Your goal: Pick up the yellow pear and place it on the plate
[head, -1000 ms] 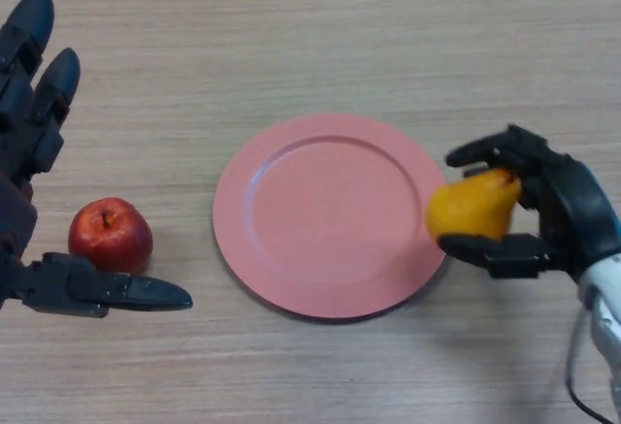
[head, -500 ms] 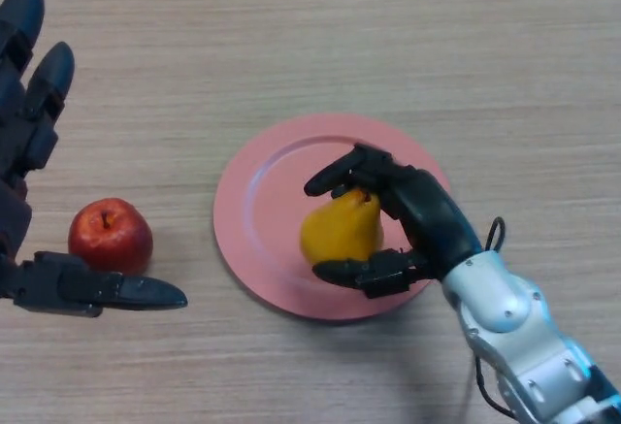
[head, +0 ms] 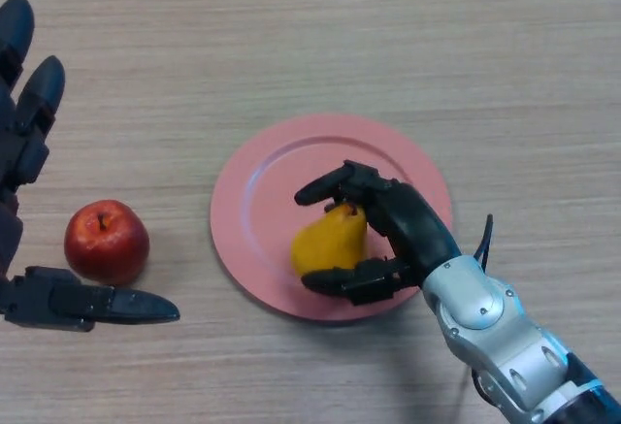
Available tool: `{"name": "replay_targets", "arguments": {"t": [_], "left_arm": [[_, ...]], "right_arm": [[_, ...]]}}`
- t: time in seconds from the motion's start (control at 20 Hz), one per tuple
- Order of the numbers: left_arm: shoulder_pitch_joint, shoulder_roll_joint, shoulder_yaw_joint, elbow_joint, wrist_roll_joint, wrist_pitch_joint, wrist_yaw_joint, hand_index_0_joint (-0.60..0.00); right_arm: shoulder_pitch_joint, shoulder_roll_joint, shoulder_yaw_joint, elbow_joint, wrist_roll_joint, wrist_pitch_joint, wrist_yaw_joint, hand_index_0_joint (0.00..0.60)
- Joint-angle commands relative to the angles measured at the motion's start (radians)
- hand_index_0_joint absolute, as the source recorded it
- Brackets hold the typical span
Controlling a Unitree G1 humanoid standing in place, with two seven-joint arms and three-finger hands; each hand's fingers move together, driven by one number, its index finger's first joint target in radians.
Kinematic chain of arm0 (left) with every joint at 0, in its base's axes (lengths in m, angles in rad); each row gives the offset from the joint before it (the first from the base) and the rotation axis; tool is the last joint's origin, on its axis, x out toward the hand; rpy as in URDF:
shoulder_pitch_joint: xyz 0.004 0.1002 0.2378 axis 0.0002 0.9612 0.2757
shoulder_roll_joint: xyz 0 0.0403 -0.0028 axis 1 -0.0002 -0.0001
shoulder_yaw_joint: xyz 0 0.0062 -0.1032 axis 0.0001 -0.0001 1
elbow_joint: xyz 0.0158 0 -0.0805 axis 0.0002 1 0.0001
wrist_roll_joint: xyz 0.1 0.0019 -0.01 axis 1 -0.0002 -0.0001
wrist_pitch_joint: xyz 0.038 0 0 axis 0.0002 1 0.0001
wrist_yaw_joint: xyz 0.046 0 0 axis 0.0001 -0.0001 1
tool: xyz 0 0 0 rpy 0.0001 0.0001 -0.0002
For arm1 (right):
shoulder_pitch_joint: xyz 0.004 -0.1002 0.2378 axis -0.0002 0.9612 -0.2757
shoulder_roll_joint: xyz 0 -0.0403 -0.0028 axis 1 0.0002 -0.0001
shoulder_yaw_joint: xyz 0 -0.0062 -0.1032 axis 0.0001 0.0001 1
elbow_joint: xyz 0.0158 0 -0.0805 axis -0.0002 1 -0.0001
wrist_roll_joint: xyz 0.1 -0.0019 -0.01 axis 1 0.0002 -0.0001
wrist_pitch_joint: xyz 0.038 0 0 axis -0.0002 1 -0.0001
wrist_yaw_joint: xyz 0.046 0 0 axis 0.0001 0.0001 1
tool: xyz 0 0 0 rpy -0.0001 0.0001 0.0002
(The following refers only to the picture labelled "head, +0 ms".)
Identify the yellow pear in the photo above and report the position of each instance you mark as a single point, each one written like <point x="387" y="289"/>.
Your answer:
<point x="325" y="244"/>

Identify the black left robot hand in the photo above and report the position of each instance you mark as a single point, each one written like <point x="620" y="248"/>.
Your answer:
<point x="9" y="230"/>

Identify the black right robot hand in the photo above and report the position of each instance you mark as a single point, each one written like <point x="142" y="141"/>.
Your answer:
<point x="417" y="230"/>

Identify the pink round plate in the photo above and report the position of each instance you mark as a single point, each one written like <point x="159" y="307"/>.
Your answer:
<point x="267" y="191"/>

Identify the red apple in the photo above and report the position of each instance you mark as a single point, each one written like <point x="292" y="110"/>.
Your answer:
<point x="107" y="244"/>

